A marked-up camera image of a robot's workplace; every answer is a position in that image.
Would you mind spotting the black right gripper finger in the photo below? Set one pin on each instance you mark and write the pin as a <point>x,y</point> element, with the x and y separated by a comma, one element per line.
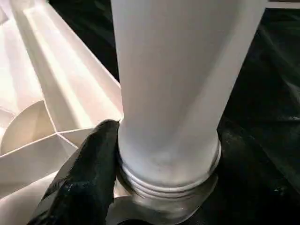
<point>82,182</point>

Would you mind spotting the white plastic table top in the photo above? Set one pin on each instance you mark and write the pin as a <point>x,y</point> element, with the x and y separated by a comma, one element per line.
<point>47,93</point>

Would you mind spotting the white plastic table leg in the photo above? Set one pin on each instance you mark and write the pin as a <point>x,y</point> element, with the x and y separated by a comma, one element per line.
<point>173,93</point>

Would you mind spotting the black mat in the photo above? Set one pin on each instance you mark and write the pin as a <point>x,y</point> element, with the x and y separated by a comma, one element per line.
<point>262,117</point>

